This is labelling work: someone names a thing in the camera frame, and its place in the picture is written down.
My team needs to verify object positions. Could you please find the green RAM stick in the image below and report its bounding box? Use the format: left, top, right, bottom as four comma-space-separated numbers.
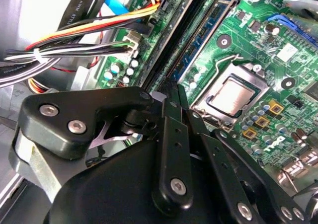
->
171, 0, 240, 84

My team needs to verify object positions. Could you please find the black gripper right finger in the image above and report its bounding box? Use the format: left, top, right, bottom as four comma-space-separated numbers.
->
177, 84, 309, 224

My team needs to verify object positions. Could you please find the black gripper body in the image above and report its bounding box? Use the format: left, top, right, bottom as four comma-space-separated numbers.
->
43, 141, 233, 224

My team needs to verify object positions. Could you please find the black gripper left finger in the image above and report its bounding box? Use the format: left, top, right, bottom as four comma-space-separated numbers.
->
9, 83, 194, 211

